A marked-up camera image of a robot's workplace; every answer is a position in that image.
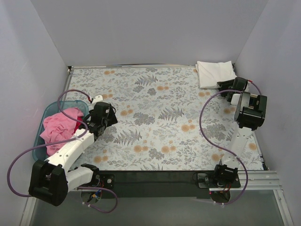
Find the white t shirt robot print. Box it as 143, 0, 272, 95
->
196, 61, 236, 89

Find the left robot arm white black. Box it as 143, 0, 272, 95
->
29, 102, 118, 206

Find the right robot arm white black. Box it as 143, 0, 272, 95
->
213, 77, 268, 187

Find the red garment in basket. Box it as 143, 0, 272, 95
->
74, 117, 83, 132

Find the pink t shirt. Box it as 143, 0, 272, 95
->
40, 107, 84, 156

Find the floral table cloth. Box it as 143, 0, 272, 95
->
46, 66, 265, 171

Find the teal plastic basket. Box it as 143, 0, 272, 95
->
32, 100, 89, 161

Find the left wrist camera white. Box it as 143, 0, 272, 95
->
88, 95, 103, 104

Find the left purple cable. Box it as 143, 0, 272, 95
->
6, 89, 119, 214

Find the purple cable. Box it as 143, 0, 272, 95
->
6, 89, 119, 214
199, 80, 262, 206

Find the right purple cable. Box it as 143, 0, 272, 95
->
199, 80, 262, 206

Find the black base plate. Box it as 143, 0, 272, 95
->
94, 170, 242, 199

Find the aluminium frame rail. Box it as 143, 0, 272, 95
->
21, 170, 293, 226

